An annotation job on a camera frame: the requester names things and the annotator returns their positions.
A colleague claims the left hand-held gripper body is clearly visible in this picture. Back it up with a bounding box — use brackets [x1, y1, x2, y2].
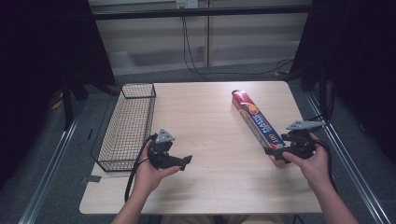
[148, 128, 177, 171]

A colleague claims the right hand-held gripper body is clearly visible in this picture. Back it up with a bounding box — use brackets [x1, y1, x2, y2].
[281, 119, 327, 159]

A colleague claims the red and blue plastic wrap box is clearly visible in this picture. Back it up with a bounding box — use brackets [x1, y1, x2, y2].
[231, 89, 288, 168]

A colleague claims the person's right hand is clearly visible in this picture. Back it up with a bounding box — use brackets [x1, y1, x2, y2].
[281, 133, 332, 191]

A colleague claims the person's left hand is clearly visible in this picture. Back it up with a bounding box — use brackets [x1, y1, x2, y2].
[132, 139, 182, 199]

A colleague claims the black metal stand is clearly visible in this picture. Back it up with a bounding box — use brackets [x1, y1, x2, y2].
[59, 70, 120, 132]
[317, 66, 336, 123]

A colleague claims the grey tape strip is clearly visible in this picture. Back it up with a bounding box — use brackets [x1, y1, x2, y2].
[79, 175, 103, 185]

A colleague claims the black curtain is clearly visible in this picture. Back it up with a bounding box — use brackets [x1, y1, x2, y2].
[289, 0, 396, 164]
[0, 0, 117, 190]

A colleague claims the black horizontal bar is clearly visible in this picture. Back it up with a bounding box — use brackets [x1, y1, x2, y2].
[92, 5, 313, 21]

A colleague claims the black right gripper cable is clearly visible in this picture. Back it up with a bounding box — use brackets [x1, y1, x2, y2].
[312, 139, 340, 194]

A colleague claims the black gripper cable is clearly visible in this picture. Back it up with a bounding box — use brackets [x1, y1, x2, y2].
[312, 139, 340, 194]
[123, 133, 159, 203]

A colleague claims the black wire basket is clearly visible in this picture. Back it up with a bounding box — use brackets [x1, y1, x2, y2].
[91, 82, 157, 173]

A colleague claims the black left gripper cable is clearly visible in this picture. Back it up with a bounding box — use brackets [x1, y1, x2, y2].
[123, 133, 159, 203]

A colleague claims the metal floor rail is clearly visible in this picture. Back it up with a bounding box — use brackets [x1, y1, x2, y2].
[305, 91, 392, 224]
[18, 113, 82, 224]

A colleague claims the black hanging cable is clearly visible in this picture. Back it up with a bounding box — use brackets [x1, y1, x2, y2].
[180, 16, 294, 82]

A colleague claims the yellow cable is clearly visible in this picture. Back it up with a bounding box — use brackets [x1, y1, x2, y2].
[49, 89, 65, 110]

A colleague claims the white wall socket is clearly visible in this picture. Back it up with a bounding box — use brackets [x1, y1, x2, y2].
[175, 0, 200, 9]

